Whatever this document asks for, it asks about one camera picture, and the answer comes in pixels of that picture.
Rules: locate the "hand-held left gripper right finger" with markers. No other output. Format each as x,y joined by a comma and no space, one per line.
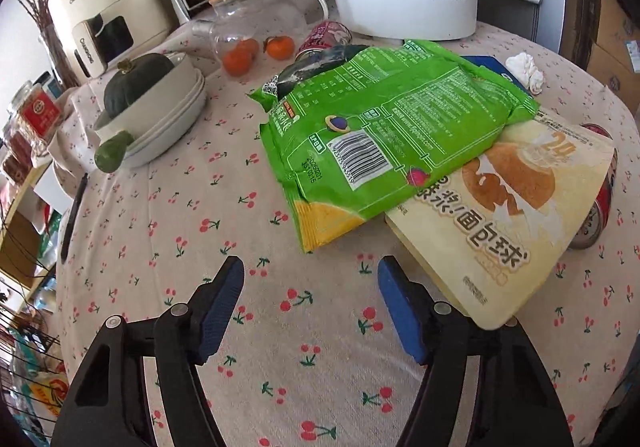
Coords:
400,312

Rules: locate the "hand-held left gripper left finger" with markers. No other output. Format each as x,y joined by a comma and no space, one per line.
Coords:
220,312

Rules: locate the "cream bread bag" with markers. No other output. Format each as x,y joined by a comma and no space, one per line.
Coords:
500,232

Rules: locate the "green snack bag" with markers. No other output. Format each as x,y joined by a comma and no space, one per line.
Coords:
375,127

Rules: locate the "red drink can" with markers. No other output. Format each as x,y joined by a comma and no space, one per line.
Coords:
597,217

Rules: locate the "dark blue packet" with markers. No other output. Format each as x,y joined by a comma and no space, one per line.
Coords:
490,68

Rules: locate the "white tissue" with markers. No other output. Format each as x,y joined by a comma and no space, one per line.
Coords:
525,69

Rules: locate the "pink drink can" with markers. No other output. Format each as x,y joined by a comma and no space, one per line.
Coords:
322,37

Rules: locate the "cherry print tablecloth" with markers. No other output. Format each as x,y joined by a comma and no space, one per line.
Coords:
310,387

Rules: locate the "black pen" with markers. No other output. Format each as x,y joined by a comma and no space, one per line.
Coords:
74,217

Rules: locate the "cream plate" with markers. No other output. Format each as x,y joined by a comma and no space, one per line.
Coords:
175,137

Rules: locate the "green avocado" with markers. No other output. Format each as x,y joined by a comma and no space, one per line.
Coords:
112,154

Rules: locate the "dark green pumpkin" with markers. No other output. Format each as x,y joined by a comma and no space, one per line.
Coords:
132,84

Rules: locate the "small orange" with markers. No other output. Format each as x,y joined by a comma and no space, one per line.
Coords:
236,62
278,47
250,47

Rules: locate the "glass teapot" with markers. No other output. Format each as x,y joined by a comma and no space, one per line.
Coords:
240,19

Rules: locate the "dried twigs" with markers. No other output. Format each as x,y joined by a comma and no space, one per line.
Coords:
37,2

